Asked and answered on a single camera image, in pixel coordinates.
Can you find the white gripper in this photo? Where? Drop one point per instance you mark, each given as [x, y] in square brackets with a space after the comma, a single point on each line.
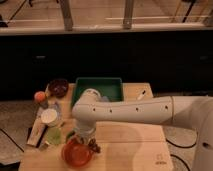
[84, 136]

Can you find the dark grape bunch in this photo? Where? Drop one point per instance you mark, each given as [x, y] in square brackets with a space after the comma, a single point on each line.
[93, 146]

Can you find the red plastic bowl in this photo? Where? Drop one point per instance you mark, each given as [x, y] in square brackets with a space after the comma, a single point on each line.
[75, 154]

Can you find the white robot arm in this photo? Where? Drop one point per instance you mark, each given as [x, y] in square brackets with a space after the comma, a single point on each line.
[189, 112]

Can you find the dark maroon bowl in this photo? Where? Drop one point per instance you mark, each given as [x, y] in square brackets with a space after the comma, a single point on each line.
[58, 87]

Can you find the green cucumber toy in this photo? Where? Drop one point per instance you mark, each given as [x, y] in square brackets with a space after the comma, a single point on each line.
[69, 135]

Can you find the light green cup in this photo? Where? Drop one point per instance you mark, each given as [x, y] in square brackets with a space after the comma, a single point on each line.
[53, 136]

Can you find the white cup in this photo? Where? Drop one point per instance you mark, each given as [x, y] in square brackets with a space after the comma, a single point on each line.
[50, 117]

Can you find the wooden block box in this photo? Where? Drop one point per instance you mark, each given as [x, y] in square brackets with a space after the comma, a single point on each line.
[36, 133]

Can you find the green plastic tray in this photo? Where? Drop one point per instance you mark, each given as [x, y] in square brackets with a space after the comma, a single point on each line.
[111, 87]

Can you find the orange ball toy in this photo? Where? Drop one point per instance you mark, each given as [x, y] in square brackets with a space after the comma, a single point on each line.
[39, 96]

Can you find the white marker pen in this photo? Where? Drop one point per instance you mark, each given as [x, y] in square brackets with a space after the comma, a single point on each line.
[141, 95]

